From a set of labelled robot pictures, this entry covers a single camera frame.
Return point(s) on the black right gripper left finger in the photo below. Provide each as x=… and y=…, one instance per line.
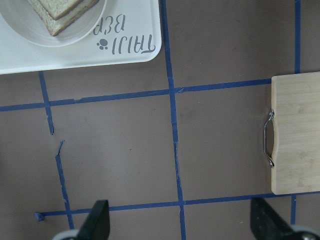
x=97, y=224

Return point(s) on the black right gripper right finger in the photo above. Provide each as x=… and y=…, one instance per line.
x=266, y=224

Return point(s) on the bread slice from board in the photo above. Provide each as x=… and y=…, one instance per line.
x=59, y=8

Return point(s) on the round cream plate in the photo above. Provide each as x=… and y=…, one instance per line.
x=21, y=17

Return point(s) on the bread slice on plate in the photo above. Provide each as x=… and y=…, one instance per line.
x=54, y=27

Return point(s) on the wooden cutting board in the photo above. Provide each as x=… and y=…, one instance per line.
x=295, y=115

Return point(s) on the cream bear tray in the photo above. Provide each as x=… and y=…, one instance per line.
x=129, y=31

